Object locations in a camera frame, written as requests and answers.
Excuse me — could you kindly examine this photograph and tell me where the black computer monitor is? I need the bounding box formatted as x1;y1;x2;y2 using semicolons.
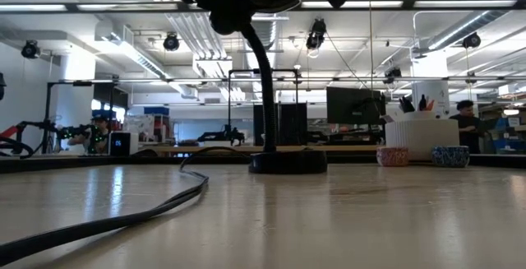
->
326;86;386;125

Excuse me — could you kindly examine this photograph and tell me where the black ceiling fixture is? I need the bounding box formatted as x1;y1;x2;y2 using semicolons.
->
163;33;181;52
21;39;41;59
384;67;403;85
306;17;328;51
462;32;482;50

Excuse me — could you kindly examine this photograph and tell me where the black and white computer tower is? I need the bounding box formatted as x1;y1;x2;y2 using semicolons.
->
108;131;140;157

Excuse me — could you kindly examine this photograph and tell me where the pink patterned small bowl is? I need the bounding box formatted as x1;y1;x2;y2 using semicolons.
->
376;146;410;168

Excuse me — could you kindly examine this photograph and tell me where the person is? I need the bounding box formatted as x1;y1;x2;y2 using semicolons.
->
67;114;111;155
448;99;488;155

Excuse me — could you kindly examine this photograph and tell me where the black panel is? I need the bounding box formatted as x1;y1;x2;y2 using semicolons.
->
252;102;308;146

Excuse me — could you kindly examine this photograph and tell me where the thin hanging cable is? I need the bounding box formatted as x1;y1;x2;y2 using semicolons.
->
367;0;376;97

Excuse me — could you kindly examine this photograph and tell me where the black gooseneck desk lamp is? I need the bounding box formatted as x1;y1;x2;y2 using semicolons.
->
209;0;329;175

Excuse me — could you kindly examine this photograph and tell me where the black lamp power cable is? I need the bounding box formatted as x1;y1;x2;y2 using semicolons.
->
0;146;256;267

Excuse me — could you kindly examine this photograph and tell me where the blue patterned small bowl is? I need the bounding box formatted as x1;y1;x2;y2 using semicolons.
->
431;145;470;169

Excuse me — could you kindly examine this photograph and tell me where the white ribbed pen holder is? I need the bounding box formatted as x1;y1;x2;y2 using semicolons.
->
385;111;460;162

